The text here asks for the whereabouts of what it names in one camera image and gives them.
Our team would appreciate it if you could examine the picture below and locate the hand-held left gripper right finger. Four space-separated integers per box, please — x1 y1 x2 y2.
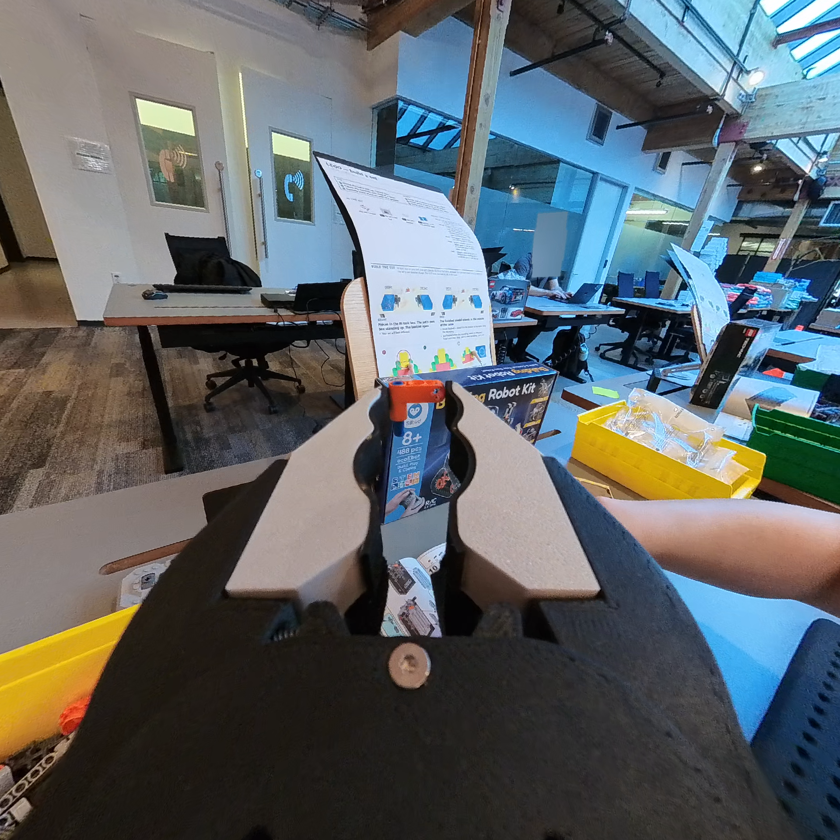
445 382 602 614

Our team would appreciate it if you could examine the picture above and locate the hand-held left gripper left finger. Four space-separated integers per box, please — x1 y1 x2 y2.
225 387 389 621

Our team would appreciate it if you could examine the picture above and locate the orange toy connector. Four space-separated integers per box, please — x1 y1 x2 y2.
388 378 442 421

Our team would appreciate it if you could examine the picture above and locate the person's right forearm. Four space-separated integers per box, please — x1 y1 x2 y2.
597 495 840 618

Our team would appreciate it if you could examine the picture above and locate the wood-edged office desk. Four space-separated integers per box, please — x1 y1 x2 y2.
104 283 355 475

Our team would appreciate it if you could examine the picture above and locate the grey desk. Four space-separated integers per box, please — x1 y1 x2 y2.
0 453 840 742

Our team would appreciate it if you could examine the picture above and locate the blue robot kit box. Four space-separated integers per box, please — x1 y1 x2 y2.
375 362 559 526

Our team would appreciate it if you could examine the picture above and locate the building instruction booklet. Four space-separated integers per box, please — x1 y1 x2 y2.
381 558 447 639

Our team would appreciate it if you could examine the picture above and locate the yellow plastic bin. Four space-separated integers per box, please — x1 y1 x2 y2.
571 400 767 501
0 604 142 762

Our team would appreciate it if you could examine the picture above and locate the black backpack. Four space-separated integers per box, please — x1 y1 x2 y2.
548 328 592 383

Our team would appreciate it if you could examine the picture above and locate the pile of clear plastic bags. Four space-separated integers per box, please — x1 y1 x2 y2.
604 387 752 480

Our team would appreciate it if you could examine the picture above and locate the wooden sheet stand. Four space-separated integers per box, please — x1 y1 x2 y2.
341 277 380 403

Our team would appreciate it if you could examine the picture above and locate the toy car box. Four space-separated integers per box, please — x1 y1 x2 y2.
489 276 531 321

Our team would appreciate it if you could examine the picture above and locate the black docking device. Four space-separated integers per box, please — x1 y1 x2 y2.
260 281 352 313

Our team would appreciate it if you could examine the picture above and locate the black toy set box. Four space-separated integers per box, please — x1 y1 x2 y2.
689 318 783 411

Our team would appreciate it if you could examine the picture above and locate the black office chair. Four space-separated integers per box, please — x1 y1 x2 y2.
164 233 306 414

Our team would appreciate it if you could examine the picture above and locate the white instruction sheet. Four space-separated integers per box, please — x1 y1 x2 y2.
314 152 496 378

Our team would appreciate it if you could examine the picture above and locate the green plastic bin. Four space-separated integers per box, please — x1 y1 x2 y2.
747 403 840 513

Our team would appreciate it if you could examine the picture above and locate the white paper sheet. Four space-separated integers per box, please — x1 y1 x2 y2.
668 243 731 342

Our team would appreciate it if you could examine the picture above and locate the black perforated chair part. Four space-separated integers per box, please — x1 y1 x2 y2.
750 617 840 840

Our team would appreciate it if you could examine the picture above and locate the grey toy beam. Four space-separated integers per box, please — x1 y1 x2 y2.
0 731 73 834

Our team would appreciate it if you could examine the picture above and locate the wooden pillar with paper sign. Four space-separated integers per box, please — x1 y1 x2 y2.
661 141 739 303

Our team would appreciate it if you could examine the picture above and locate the white door with phone sign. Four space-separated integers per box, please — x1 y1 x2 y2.
239 66 336 290

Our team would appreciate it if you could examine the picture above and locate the plain wooden pillar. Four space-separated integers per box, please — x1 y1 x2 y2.
451 0 513 231

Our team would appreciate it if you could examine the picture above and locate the white door with red sign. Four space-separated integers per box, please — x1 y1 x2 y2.
85 33 229 290

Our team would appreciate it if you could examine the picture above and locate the paper wall notice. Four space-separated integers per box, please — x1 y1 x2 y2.
66 136 114 175

